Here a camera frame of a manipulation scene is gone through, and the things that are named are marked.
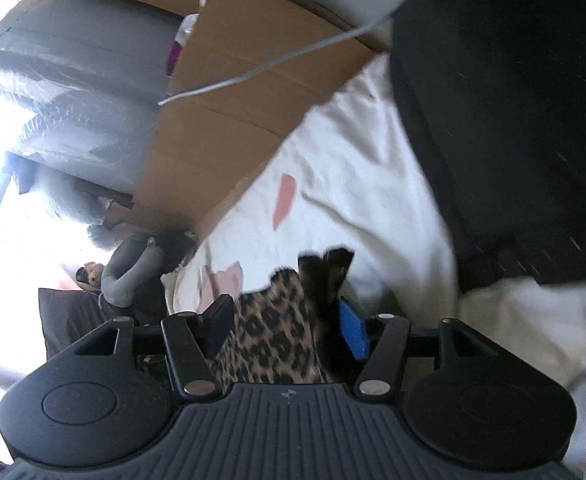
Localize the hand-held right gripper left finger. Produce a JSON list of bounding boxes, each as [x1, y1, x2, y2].
[[73, 293, 237, 402]]

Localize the leopard print pants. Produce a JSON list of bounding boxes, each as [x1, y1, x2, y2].
[[208, 246, 357, 387]]

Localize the white bear print blanket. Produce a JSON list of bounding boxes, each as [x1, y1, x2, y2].
[[160, 52, 586, 480]]

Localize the black furry cloth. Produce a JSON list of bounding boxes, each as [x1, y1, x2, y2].
[[152, 231, 200, 272]]

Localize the black folded garment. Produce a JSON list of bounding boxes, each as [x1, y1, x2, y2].
[[387, 0, 586, 294]]

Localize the cardboard box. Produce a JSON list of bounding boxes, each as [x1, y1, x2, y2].
[[23, 0, 390, 242]]

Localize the white cable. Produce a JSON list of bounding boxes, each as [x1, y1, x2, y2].
[[157, 14, 400, 108]]

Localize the grey neck pillow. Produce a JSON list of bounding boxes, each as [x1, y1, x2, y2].
[[100, 236, 167, 309]]

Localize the grey cloth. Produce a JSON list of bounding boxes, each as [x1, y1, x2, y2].
[[37, 286, 140, 362]]

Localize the grey wrapped appliance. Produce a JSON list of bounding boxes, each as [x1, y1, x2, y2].
[[0, 0, 185, 199]]

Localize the purple package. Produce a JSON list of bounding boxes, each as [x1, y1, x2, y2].
[[164, 11, 200, 74]]

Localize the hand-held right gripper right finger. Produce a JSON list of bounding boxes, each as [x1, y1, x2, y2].
[[338, 296, 504, 403]]

